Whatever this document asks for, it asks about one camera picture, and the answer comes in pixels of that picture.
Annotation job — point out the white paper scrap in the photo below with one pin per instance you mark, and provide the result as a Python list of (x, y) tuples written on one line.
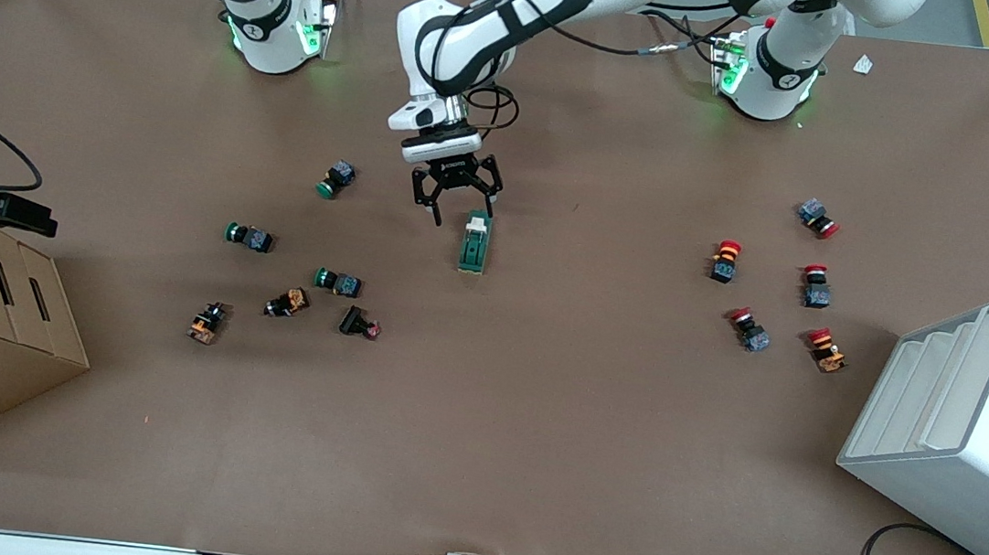
[(862, 64)]

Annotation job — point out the black orange selector switch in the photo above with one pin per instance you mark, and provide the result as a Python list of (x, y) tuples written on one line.
[(206, 324), (292, 300)]

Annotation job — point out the green push button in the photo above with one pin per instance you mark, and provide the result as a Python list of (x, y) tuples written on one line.
[(345, 284), (255, 239), (338, 176)]

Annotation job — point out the red push button grey block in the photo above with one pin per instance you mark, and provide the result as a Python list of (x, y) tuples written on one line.
[(814, 213), (816, 295), (755, 337)]

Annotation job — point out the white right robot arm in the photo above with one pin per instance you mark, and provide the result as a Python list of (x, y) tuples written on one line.
[(273, 24)]

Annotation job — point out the red push button orange block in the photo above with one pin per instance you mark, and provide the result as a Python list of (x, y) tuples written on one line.
[(828, 357), (723, 267)]

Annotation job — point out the brown paper table cover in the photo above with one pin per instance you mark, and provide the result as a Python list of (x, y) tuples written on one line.
[(534, 429)]

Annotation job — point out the green load switch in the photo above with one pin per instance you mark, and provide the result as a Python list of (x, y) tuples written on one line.
[(474, 248)]

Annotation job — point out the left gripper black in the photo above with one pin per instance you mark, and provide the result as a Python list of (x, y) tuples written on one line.
[(453, 172)]

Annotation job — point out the white stepped bin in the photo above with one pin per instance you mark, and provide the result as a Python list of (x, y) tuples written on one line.
[(988, 477)]

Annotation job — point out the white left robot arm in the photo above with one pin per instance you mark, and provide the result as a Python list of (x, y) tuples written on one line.
[(773, 77)]

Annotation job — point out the black switch with red tip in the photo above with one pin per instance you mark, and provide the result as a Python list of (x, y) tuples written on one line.
[(354, 322)]

